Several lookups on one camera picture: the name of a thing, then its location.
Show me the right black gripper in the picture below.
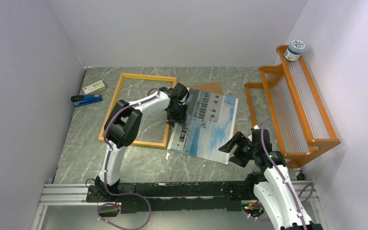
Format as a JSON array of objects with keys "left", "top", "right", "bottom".
[{"left": 218, "top": 131, "right": 257, "bottom": 167}]

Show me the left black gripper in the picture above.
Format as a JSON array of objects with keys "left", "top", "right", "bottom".
[{"left": 165, "top": 103, "right": 188, "bottom": 128}]

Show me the building and sky photo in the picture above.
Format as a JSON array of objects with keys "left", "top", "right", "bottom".
[{"left": 167, "top": 88, "right": 239, "bottom": 164}]

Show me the brown frame backing board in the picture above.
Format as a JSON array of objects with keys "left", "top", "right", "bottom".
[{"left": 187, "top": 82, "right": 239, "bottom": 138}]

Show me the yellow wooden picture frame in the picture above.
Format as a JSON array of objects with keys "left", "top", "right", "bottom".
[{"left": 98, "top": 73, "right": 178, "bottom": 142}]

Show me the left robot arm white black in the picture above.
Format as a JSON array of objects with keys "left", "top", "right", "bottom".
[{"left": 94, "top": 83, "right": 189, "bottom": 201}]

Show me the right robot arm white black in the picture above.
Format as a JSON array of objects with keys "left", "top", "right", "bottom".
[{"left": 219, "top": 128, "right": 323, "bottom": 230}]

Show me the orange wooden rack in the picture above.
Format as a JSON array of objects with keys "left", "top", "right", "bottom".
[{"left": 244, "top": 45, "right": 341, "bottom": 168}]

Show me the small staples box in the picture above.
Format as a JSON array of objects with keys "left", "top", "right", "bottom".
[{"left": 83, "top": 80, "right": 106, "bottom": 95}]

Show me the blue stapler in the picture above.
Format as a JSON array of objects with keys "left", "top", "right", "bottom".
[{"left": 70, "top": 94, "right": 103, "bottom": 107}]

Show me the small blue white jar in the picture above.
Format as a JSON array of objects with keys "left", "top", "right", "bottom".
[{"left": 284, "top": 40, "right": 306, "bottom": 61}]

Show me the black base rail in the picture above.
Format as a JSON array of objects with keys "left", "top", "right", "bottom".
[{"left": 86, "top": 181, "right": 257, "bottom": 214}]

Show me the aluminium extrusion frame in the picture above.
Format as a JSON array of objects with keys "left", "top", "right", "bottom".
[{"left": 30, "top": 180, "right": 326, "bottom": 230}]

